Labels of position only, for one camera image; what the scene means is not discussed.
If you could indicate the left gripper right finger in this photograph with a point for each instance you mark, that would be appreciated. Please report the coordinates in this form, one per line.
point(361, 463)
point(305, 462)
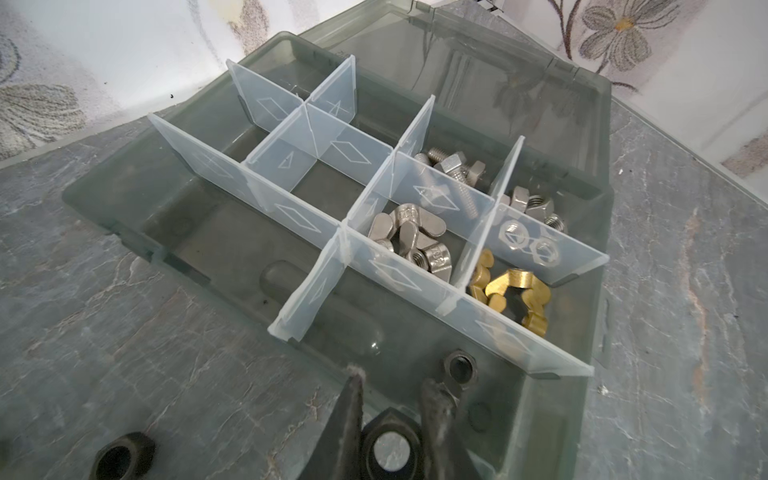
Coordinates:
point(445, 456)

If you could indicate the silver hex bolt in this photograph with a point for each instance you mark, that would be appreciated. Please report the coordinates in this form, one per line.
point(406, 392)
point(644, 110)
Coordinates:
point(454, 167)
point(436, 155)
point(474, 172)

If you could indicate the brass wing nut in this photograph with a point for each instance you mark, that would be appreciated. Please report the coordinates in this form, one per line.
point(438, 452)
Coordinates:
point(481, 276)
point(535, 320)
point(534, 292)

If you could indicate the silver hex nut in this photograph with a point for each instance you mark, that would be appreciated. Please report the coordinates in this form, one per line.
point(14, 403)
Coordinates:
point(539, 207)
point(514, 235)
point(545, 252)
point(519, 198)

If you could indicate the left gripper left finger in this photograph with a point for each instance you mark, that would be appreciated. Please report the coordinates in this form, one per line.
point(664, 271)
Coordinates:
point(337, 452)

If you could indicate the silver wing nut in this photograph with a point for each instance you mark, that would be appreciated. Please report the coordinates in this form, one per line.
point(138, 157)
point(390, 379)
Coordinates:
point(427, 221)
point(436, 259)
point(412, 241)
point(382, 227)

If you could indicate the black hex nut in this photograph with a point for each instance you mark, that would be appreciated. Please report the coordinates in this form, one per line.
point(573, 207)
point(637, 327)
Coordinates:
point(391, 447)
point(130, 456)
point(460, 370)

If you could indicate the grey compartment organizer box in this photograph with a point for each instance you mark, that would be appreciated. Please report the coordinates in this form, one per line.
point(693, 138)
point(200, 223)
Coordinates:
point(261, 190)

